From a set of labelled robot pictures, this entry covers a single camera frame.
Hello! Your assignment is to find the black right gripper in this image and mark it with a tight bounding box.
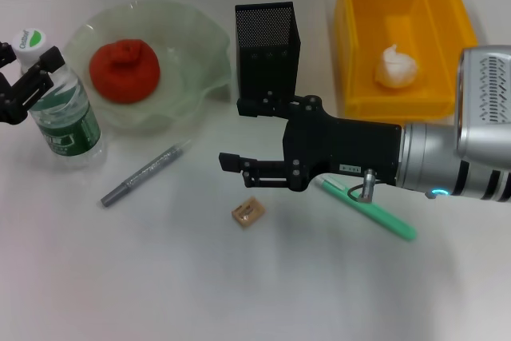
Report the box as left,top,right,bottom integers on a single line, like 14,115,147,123
218,93,402,192

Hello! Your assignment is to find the clear water bottle green label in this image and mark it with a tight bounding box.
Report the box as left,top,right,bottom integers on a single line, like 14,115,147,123
10,28,105,170

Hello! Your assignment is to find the red-orange fruit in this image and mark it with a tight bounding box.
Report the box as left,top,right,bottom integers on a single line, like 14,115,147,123
88,38,161,105

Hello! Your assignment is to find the white paper ball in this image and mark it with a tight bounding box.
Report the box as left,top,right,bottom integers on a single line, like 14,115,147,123
374,43,422,89

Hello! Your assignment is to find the small tan eraser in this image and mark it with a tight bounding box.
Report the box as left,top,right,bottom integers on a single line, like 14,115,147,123
231,196,266,230

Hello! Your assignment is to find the black mesh pen holder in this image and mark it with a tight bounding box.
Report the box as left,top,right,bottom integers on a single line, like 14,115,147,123
234,1,302,107

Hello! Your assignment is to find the grey marker pen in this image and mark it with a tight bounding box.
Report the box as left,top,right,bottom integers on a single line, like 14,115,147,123
99,139,193,208

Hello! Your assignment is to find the wavy clear glass fruit plate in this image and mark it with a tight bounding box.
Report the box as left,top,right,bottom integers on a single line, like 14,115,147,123
63,0,232,138

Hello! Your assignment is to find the mint green pen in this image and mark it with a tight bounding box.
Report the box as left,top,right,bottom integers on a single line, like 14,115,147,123
315,179,418,242

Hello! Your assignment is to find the yellow plastic storage bin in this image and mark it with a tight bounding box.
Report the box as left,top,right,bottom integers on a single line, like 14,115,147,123
334,0,479,118

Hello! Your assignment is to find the right wrist cable with plugs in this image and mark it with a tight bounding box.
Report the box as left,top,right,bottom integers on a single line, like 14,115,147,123
347,168,437,203

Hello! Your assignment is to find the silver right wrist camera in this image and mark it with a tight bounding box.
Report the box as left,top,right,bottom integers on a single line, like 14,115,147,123
454,46,511,158

